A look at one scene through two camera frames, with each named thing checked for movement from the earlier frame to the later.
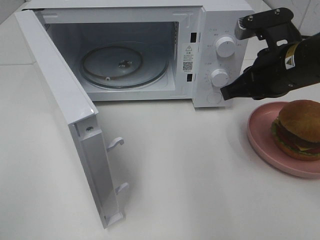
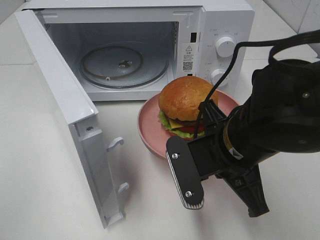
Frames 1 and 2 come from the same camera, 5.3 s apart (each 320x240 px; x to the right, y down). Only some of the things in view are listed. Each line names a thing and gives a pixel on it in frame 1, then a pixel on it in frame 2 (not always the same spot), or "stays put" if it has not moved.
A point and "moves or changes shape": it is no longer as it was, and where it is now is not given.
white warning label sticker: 188,58 stays put
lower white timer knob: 219,78 stays put
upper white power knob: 225,46 stays put
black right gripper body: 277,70 → 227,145
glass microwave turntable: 123,65 stays put
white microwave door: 79,110 stays put
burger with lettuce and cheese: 296,132 moves or changes shape
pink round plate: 261,137 → 155,134
